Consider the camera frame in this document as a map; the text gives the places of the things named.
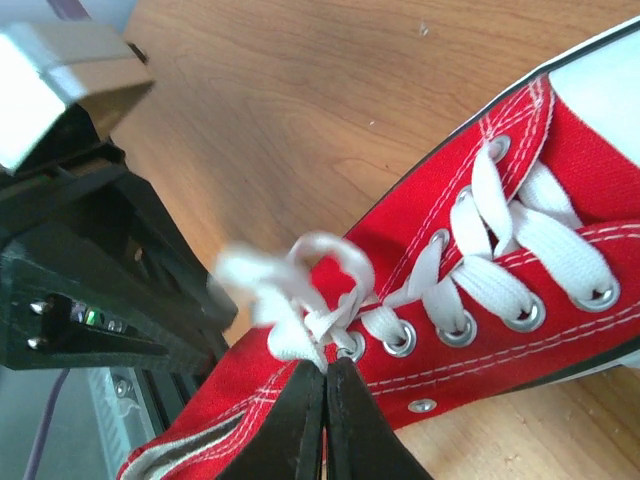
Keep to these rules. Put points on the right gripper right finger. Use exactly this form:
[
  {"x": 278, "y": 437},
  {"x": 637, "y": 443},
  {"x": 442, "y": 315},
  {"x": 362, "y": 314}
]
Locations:
[{"x": 361, "y": 444}]

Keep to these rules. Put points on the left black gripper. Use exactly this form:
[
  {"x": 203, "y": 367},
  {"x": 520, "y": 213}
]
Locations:
[{"x": 73, "y": 291}]

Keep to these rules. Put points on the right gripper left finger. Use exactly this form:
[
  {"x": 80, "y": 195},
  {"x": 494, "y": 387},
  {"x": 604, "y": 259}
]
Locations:
[{"x": 289, "y": 443}]

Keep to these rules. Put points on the red canvas sneaker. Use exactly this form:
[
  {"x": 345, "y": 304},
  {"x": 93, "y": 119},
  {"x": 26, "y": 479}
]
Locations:
[{"x": 508, "y": 257}]

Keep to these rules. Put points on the white shoelace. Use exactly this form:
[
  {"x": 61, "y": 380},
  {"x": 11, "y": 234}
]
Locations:
[{"x": 322, "y": 291}]

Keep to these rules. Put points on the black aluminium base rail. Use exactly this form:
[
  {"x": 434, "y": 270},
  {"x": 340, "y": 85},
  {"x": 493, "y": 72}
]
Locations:
[{"x": 165, "y": 395}]

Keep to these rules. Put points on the light blue slotted cable duct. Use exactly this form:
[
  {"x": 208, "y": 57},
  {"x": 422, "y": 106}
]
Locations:
[{"x": 114, "y": 407}]

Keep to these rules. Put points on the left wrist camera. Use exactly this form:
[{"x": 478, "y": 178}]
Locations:
[{"x": 65, "y": 86}]

